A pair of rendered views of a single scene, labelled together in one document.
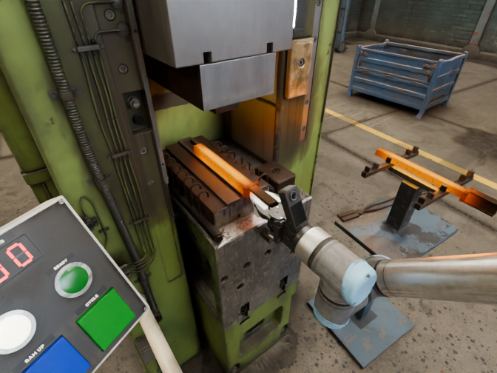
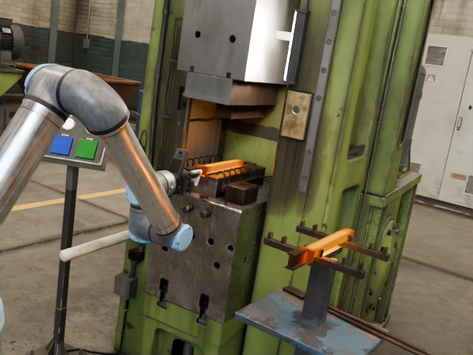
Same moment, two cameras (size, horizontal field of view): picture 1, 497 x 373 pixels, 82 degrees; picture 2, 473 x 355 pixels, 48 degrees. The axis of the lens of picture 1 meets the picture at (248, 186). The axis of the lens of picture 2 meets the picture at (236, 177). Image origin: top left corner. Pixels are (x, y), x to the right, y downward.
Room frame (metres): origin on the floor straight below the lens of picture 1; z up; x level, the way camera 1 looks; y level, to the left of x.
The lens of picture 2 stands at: (-0.10, -1.87, 1.44)
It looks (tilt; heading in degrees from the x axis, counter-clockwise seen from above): 12 degrees down; 64
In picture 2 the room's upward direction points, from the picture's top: 9 degrees clockwise
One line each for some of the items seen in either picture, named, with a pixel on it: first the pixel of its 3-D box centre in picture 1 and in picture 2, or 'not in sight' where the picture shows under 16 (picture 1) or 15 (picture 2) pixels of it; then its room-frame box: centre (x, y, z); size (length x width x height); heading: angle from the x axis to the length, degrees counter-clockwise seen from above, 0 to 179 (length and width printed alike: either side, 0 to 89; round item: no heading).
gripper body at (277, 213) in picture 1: (288, 227); (176, 182); (0.53, -0.10, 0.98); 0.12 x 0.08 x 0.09; 37
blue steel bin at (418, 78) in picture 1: (401, 75); not in sight; (4.24, -2.19, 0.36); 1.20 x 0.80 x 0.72; 37
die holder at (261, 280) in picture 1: (222, 222); (225, 237); (0.86, 0.10, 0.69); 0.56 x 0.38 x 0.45; 37
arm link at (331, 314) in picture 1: (337, 299); (144, 222); (0.40, -0.22, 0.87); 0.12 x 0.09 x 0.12; 121
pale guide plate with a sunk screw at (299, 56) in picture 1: (298, 69); (295, 115); (0.95, -0.16, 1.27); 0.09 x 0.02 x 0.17; 127
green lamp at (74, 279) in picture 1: (74, 279); not in sight; (0.30, 0.30, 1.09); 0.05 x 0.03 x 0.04; 127
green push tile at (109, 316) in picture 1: (106, 317); (86, 149); (0.28, 0.26, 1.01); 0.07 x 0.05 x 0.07; 152
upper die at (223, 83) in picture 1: (195, 62); (234, 89); (0.82, 0.14, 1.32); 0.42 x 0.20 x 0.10; 37
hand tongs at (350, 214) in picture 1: (394, 200); (361, 323); (1.01, -0.66, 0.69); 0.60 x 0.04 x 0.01; 114
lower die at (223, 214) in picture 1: (207, 174); (222, 175); (0.82, 0.14, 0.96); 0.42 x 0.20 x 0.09; 37
